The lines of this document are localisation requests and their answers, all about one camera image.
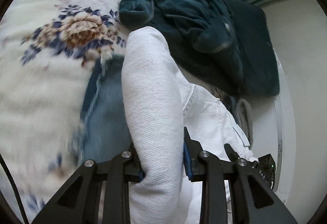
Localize white pants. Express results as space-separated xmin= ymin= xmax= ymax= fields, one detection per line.
xmin=122 ymin=27 xmax=255 ymax=223

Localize white bed headboard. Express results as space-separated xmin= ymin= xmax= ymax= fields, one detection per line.
xmin=249 ymin=60 xmax=296 ymax=203

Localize blue folded jeans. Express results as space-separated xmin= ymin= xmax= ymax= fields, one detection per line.
xmin=70 ymin=55 xmax=131 ymax=165

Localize dark teal pillow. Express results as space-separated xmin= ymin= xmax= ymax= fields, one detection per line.
xmin=194 ymin=0 xmax=280 ymax=97

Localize floral bed blanket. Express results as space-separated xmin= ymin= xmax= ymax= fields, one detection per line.
xmin=1 ymin=0 xmax=129 ymax=221

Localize dark teal velvet blanket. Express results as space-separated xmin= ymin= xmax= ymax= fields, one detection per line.
xmin=119 ymin=0 xmax=243 ymax=92

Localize black cable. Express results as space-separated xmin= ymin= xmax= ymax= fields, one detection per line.
xmin=0 ymin=154 xmax=30 ymax=224

